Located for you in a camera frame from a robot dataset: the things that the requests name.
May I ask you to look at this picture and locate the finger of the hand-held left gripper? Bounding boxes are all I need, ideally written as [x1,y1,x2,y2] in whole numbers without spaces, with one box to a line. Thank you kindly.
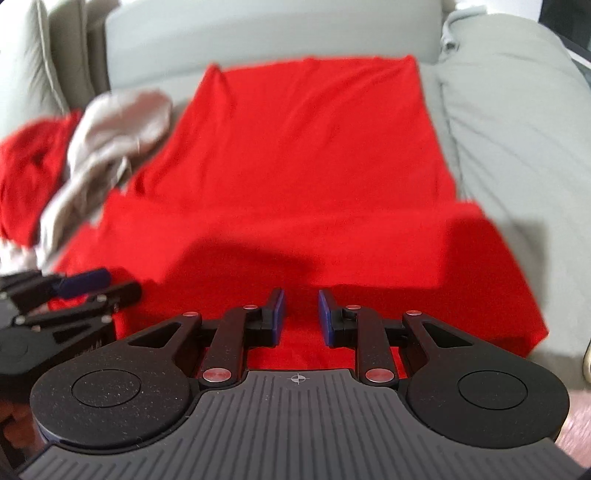
[14,282,142,337]
[0,269,112,310]

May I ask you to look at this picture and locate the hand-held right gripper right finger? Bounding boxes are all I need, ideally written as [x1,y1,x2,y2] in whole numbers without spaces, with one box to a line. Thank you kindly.
[318,289,482,388]

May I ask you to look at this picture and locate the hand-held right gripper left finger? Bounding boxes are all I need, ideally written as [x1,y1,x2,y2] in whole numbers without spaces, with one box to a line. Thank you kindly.
[126,288,286,388]

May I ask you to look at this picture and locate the red shirt with yellow logo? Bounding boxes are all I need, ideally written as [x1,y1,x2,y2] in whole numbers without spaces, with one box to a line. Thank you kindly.
[0,112,85,246]

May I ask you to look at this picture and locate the white garment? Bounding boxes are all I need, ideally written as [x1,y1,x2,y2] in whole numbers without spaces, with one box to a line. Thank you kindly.
[0,89,175,274]

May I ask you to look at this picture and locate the large grey pillow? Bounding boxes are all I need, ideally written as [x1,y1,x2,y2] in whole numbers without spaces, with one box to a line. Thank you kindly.
[0,0,66,136]

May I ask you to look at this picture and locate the thin grey pillow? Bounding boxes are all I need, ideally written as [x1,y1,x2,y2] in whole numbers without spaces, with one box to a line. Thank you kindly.
[46,0,89,112]

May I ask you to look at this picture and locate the grey sofa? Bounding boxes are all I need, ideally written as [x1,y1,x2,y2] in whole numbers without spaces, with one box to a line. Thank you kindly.
[0,0,591,416]

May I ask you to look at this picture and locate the person's pink fluffy pants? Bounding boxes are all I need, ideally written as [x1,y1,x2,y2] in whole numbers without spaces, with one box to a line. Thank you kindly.
[558,391,591,463]

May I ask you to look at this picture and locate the white cable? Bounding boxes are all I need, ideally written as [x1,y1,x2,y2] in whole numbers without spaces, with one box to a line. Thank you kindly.
[440,8,463,49]

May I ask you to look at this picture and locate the dark window frame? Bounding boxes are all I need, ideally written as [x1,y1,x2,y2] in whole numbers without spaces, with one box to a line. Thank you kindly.
[540,0,591,70]

